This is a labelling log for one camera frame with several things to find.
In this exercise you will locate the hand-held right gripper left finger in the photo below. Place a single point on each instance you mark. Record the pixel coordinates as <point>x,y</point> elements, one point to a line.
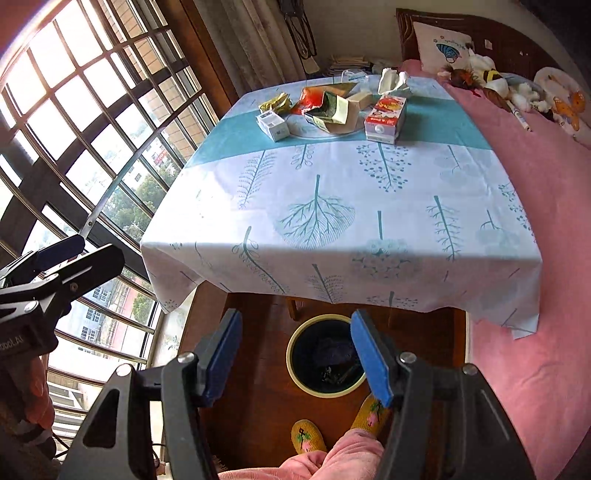
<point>221,355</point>

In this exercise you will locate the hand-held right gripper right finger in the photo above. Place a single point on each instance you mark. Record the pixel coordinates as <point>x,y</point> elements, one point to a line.
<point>374,355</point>

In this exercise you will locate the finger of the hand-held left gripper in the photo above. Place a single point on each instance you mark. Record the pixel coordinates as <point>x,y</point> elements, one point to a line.
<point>92,265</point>
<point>60,251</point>

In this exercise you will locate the purple plastic bag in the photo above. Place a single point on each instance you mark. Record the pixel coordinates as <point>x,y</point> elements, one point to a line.
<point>334,348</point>

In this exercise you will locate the black gold wrapper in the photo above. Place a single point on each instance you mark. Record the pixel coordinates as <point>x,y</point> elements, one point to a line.
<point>331,374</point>

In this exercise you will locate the round dark waste bin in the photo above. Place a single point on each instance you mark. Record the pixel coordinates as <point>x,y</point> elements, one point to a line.
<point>307,364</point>

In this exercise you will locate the white medicine box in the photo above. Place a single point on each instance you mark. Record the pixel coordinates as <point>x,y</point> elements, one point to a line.
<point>272,127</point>

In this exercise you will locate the dark green cream box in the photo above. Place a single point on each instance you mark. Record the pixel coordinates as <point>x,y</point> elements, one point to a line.
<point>332,108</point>

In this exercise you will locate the person's left hand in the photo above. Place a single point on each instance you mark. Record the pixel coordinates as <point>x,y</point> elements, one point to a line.
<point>41,392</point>

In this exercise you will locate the yellow knitted slipper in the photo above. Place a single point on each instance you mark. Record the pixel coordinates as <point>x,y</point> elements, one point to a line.
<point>364,415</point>
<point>308,437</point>

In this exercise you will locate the person's right leg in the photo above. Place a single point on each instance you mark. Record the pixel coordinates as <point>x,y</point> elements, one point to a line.
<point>355,454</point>

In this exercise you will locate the person's leg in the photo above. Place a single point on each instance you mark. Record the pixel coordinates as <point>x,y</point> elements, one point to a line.
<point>355,454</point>
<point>277,468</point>

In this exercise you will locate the person's left leg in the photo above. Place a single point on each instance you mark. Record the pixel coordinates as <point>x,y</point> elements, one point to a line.
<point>277,468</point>

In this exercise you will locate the window with metal grille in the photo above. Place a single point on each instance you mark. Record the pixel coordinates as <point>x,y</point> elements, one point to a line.
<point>92,115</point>

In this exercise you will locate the blue tree print tablecloth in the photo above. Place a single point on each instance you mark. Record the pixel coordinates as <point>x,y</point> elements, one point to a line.
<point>346,207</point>

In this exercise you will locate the pink bed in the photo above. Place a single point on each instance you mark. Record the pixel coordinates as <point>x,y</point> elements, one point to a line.
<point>545,346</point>

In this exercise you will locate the round grey plate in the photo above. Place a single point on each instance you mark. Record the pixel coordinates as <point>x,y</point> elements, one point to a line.
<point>300,131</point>

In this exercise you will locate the red white drink carton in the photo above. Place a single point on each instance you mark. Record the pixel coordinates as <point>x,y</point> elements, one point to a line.
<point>385,117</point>

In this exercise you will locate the brown cardboard piece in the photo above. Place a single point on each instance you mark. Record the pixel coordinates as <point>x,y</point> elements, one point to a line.
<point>355,115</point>

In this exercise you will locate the yellow crumpled wrapper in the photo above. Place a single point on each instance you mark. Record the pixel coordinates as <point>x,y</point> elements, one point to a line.
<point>274,104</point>

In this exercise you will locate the orange snack bag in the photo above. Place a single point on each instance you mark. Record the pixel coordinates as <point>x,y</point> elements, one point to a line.
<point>309,99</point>

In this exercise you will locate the white marker pen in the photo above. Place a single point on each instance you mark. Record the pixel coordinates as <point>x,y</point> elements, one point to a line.
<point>519,117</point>

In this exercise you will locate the pale patterned curtain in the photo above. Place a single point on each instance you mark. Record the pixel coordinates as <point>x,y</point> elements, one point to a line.
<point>258,41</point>

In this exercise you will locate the brown plush toy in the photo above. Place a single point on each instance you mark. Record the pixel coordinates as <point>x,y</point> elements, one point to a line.
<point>461,78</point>

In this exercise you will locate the stack of books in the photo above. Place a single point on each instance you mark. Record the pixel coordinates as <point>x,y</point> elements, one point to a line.
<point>348,64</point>

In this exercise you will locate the bee plush toy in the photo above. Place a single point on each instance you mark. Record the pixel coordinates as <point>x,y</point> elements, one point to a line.
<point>493,82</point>

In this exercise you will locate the grey white plush toy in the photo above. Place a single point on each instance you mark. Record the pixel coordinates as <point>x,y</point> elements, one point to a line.
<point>528,92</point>

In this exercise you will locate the white printed pillow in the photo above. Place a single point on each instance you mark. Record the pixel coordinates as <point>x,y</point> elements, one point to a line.
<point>438,50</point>

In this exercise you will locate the dark wooden headboard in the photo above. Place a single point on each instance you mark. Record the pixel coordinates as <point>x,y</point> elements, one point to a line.
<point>508,41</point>

